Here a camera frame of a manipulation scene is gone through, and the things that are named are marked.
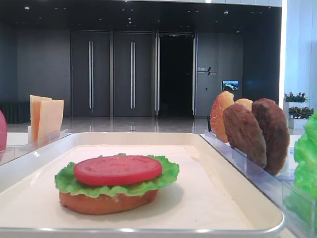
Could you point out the brown meat patty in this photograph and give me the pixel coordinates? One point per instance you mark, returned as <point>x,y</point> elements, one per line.
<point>243,133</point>
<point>273,123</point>

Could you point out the red tomato slice on tray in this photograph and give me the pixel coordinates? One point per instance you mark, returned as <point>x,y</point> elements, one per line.
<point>117,170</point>

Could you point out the yellow cheese slice inner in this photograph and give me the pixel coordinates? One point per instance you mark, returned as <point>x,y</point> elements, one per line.
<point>51,116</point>

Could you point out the green lettuce leaf on tray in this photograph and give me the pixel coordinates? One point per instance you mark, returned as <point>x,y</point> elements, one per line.
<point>66,182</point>

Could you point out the brown meat patty in rack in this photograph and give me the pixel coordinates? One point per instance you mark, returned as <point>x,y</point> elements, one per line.
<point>273,123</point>

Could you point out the orange cheese slice outer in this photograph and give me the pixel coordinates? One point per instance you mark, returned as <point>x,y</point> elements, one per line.
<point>35,106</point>

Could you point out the red tomato slice in rack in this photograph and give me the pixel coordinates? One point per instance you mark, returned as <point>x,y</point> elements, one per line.
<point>3,132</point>

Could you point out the green lettuce leaf in rack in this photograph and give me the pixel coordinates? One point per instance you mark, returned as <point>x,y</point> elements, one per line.
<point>305,154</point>

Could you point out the bun slice far right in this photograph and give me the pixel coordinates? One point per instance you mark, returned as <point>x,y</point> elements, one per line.
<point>222,101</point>

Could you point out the bun slice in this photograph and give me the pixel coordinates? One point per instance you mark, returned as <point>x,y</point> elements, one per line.
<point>105,204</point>
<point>222,101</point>
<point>245,102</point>

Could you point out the white rectangular tray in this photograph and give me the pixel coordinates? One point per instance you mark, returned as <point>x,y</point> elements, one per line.
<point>210,199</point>

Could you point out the bottom bun slice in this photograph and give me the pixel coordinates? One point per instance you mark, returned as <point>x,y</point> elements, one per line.
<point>105,204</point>

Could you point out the white flower planter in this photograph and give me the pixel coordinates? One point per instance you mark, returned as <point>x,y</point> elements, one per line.
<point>297,110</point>

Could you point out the clear acrylic rack left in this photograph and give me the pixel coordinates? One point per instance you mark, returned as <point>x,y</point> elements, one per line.
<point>19,144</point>

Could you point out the clear acrylic rack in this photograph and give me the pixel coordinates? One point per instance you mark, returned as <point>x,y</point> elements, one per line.
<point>19,144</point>
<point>276,188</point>

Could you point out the clear acrylic rack right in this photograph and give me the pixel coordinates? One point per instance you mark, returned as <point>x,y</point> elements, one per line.
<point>276,188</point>

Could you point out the wall display screen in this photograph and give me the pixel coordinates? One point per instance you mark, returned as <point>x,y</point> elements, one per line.
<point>230,85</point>

